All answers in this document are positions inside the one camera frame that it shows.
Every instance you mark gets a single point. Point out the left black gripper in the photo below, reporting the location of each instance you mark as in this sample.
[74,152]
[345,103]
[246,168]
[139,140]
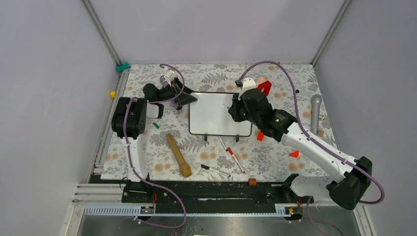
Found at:
[185,97]

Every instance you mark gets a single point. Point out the silver grey microphone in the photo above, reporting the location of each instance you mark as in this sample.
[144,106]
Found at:
[315,101]

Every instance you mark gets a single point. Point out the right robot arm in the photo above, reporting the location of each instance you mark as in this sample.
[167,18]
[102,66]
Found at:
[349,177]

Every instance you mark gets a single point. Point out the black capped marker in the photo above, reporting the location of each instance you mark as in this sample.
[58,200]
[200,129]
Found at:
[215,170]

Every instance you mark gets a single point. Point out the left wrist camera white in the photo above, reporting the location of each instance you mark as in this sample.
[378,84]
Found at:
[168,76]

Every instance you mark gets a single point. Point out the floral patterned mat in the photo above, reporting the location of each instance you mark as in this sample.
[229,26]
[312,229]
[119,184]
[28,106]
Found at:
[265,160]

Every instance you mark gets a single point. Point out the tan wooden cube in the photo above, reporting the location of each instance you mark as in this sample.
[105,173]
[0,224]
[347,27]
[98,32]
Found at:
[321,133]

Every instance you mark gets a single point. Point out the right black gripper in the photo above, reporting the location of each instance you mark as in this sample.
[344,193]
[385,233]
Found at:
[234,110]

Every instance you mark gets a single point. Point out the red square block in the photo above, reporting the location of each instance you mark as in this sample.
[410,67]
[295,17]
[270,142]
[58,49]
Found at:
[265,87]

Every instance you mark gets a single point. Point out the teal clamp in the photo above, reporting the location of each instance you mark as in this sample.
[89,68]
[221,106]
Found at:
[122,67]

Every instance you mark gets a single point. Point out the blue capped marker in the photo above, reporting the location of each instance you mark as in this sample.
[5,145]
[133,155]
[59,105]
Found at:
[222,143]

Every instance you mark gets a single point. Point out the brown small block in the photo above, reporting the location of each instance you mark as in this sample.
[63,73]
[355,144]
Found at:
[252,182]

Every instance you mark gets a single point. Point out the red wedge block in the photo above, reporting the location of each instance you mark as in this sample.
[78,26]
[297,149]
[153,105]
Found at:
[294,154]

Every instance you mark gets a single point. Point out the white whiteboard black frame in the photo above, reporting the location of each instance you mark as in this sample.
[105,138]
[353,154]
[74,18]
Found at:
[208,116]

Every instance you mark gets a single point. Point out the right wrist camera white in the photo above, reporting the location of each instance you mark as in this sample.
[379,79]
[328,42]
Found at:
[245,84]

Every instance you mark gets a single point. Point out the red rectangular block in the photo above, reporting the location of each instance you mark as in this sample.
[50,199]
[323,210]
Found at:
[260,136]

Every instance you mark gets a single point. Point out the red capped marker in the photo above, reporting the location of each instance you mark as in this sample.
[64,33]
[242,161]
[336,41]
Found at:
[235,159]

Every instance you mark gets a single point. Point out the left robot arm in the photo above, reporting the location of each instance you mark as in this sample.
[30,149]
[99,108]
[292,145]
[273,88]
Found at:
[130,116]

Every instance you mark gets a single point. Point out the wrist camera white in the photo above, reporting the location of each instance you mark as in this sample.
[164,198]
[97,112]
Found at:
[168,76]
[245,84]

